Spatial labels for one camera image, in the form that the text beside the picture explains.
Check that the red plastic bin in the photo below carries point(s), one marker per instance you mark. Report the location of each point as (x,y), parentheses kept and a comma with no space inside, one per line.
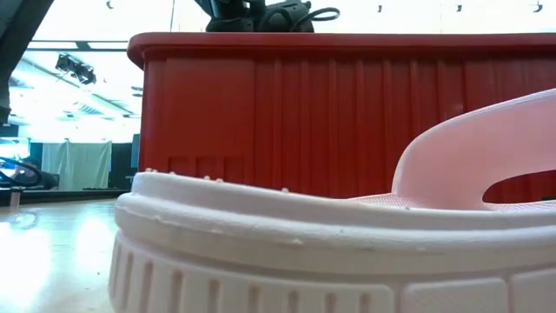
(304,121)

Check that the black ceiling fixture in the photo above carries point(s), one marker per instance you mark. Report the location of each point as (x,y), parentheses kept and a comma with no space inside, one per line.
(76,69)

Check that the pink slide sandal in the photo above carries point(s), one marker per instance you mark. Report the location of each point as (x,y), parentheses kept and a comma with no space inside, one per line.
(260,243)

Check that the white curtain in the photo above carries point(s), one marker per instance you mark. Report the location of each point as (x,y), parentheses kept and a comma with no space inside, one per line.
(78,165)

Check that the person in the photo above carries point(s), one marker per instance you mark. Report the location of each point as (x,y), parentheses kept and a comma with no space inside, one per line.
(35,176)

